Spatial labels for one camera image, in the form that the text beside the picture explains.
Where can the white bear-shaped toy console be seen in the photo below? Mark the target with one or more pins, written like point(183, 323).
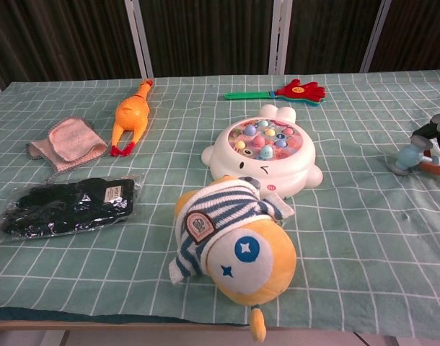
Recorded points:
point(277, 173)

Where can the green checked tablecloth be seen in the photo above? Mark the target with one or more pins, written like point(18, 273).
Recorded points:
point(350, 252)

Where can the yellow plush with striped sweater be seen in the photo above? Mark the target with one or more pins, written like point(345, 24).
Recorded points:
point(249, 259)

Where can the yellow rubber chicken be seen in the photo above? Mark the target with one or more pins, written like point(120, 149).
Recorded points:
point(130, 115)

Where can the pink folded towel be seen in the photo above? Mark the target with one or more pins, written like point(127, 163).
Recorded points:
point(72, 140)

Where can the black gloves in plastic bag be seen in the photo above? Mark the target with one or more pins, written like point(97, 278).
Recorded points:
point(72, 205)

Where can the white metal frame post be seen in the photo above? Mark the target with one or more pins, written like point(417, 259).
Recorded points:
point(377, 32)
point(138, 39)
point(279, 36)

